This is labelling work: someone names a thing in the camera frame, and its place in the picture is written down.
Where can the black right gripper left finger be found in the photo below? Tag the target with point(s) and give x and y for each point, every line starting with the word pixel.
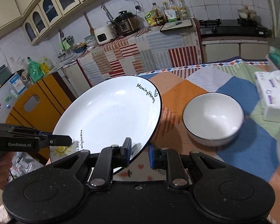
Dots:
pixel 106 161

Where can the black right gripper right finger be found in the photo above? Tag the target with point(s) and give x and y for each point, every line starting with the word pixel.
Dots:
pixel 170 161

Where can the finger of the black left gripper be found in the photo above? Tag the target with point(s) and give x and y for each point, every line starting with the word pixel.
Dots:
pixel 51 140

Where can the white plate with lettering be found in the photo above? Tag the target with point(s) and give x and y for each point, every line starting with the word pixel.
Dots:
pixel 107 114

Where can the person's left hand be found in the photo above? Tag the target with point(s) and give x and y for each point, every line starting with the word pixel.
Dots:
pixel 5 164

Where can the yellow wooden chair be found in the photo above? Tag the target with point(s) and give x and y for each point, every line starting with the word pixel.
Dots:
pixel 42 104

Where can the green plastic bag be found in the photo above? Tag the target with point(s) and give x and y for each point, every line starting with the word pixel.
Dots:
pixel 34 70

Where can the colourful patchwork tablecloth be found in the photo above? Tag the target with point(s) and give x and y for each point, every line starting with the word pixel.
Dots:
pixel 253 149

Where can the striped patchwork counter cloth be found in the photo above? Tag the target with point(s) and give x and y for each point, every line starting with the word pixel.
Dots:
pixel 150 49

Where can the white rice cooker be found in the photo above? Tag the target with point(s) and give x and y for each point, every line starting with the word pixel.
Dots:
pixel 106 34

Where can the white tissue pack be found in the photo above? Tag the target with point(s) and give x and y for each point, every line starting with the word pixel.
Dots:
pixel 268 89

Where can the black pressure cooker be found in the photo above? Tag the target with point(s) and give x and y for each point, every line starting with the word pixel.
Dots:
pixel 127 23

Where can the white cutting board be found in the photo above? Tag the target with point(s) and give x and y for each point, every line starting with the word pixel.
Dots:
pixel 176 25

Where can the yellow snack bag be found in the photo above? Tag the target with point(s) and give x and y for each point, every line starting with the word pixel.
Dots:
pixel 150 18

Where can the black gas stove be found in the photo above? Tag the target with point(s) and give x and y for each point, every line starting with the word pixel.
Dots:
pixel 239 27

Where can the cooking oil bottle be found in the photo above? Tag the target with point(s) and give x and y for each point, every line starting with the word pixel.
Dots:
pixel 184 14

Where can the white pot on stove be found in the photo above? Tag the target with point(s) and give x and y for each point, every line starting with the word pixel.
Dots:
pixel 246 13

